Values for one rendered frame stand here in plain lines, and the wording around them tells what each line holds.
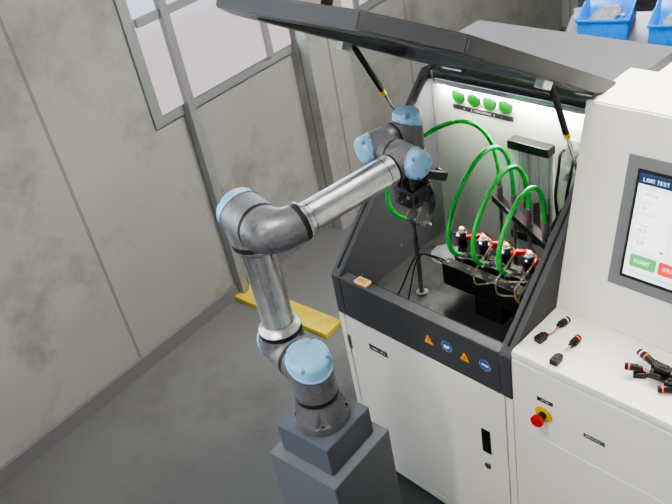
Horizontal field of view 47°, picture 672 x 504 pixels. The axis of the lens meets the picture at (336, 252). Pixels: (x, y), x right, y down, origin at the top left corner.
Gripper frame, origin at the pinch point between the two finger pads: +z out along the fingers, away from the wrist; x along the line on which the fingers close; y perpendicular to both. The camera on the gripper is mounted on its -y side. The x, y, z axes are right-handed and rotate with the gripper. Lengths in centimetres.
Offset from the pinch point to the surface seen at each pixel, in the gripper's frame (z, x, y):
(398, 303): 27.3, -6.6, 8.6
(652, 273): 5, 59, -17
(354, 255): 23.4, -31.7, 1.2
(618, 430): 35, 66, 9
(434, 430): 77, 2, 9
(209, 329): 122, -161, -4
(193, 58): -6, -170, -43
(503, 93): -21.5, -1.3, -41.3
